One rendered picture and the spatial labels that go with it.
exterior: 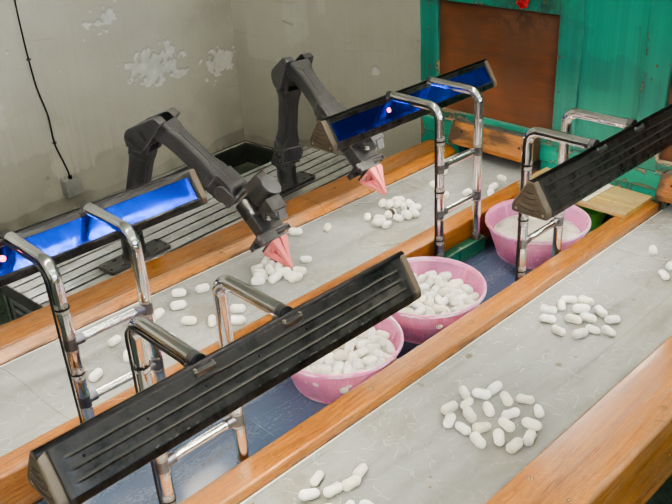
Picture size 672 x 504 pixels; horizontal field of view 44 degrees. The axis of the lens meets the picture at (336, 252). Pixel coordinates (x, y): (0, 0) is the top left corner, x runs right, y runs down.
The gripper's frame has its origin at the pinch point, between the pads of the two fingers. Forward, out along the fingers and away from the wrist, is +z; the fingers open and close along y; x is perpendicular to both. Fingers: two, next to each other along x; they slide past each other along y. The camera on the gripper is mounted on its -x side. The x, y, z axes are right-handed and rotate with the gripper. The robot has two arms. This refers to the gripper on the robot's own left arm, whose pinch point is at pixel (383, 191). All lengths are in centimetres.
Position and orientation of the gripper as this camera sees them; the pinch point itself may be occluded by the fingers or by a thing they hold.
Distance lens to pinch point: 222.8
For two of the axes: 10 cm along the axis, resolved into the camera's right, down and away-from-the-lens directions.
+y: 7.1, -3.6, 6.0
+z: 5.7, 8.0, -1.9
